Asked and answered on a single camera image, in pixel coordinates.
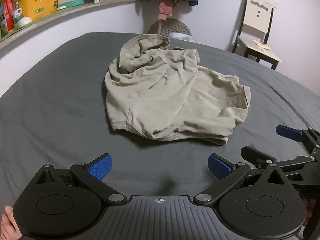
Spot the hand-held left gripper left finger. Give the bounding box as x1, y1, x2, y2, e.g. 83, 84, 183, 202
36, 153, 128, 205

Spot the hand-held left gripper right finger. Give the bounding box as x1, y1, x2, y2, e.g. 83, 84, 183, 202
194, 153, 287, 205

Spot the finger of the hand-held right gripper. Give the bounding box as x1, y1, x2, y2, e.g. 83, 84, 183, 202
276, 125, 320, 155
241, 146, 315, 169

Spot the olive green t-shirt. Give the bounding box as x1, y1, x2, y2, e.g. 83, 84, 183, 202
104, 35, 252, 147

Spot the grey bed sheet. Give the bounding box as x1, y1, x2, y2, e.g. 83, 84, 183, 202
0, 32, 320, 220

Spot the yellow item on chair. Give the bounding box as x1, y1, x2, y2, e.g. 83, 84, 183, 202
252, 39, 272, 50

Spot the person's foot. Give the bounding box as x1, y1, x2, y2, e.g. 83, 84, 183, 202
0, 206, 23, 240

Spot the clear plastic bag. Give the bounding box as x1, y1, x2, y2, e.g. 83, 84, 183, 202
169, 32, 195, 43

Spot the grey bumpy round cushion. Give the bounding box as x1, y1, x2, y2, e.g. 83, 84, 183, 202
147, 19, 192, 37

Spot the pink cloth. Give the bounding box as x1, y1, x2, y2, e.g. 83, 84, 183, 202
158, 0, 178, 20

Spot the green label plastic bottle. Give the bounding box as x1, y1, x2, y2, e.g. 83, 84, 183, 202
12, 1, 24, 24

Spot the yellow cardboard box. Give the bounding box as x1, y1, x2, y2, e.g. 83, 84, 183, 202
19, 0, 64, 20

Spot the red snack package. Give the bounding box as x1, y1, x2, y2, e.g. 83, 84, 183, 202
4, 0, 15, 32

